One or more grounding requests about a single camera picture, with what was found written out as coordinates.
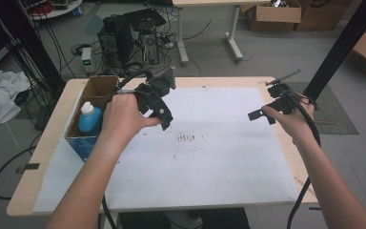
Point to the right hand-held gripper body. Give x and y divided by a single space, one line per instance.
282 97

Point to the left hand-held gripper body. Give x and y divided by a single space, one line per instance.
154 92

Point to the blue bottle with white cap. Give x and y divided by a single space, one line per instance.
89 122

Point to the blue cardboard box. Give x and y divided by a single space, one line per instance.
82 144

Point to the person's right hand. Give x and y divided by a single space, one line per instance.
294 122

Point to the person's left hand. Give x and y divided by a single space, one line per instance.
124 114

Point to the grey metal rod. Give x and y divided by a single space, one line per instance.
284 77

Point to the silver-front computer tower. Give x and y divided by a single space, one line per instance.
150 47

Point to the white paper sheet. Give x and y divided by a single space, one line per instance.
222 159

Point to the grey floor mat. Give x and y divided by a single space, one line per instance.
336 117

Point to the black computer tower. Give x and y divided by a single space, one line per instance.
116 41

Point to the white desk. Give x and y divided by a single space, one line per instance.
182 35

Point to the grey power supply unit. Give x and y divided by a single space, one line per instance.
87 60

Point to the black flat panel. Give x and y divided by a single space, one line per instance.
146 17

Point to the open brown cardboard box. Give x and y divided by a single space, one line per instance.
276 16

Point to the tall brown cardboard box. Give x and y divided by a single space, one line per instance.
324 14

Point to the round white table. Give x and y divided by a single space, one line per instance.
60 11

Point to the black tape strip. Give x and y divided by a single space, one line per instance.
28 167

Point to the white cloth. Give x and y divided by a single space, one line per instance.
0 95

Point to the black metal post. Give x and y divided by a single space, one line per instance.
346 38

